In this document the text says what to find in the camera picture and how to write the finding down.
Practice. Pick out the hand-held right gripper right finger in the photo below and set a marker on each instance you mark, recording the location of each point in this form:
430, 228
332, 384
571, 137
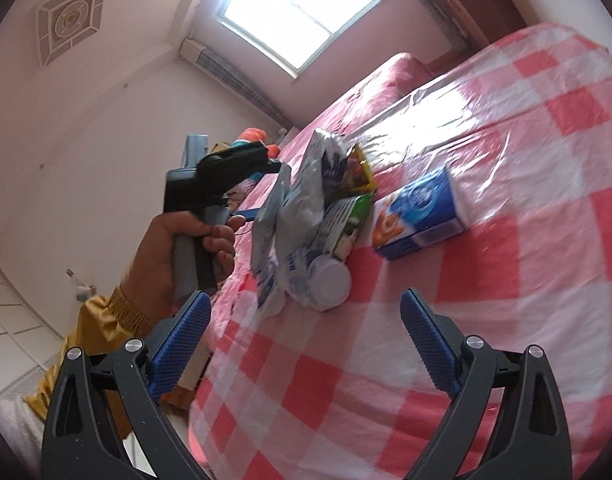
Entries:
430, 345

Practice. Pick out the white blue plastic packet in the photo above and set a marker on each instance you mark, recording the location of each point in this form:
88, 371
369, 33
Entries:
298, 210

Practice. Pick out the blue grey box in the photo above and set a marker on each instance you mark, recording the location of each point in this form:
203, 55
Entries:
197, 150

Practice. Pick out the pink white checkered tablecloth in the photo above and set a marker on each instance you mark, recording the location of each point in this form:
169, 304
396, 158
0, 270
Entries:
535, 210

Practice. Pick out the rolled quilt with orange end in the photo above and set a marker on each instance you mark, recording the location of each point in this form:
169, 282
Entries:
272, 151
251, 134

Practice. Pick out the person's left hand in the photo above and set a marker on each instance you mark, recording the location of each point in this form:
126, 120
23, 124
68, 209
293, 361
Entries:
156, 260

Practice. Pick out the person's left forearm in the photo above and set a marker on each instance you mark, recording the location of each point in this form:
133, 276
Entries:
101, 322

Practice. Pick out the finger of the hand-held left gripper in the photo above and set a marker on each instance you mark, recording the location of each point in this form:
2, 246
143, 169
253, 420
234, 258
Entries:
246, 214

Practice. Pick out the square ceiling light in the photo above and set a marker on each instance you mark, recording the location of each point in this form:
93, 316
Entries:
71, 20

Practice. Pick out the green white packet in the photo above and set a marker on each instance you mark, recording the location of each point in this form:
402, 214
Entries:
346, 220

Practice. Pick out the blue biscuit box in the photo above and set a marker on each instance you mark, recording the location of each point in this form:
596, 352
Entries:
420, 205

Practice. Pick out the window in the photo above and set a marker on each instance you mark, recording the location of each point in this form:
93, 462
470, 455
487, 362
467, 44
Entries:
296, 15

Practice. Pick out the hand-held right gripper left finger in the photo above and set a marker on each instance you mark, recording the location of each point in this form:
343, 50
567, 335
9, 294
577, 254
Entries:
181, 345

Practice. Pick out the brown wooden cabinet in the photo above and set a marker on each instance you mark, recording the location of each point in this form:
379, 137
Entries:
485, 0

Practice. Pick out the yellow cardboard box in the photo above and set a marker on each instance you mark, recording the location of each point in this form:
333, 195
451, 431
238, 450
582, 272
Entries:
221, 147

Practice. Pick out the small white bottle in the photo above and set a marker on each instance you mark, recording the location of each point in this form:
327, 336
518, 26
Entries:
81, 287

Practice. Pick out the grey plastic wrapper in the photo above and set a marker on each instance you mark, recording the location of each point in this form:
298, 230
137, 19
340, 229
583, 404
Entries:
271, 205

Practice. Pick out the yellow snack packet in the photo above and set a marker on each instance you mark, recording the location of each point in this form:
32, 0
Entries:
358, 172

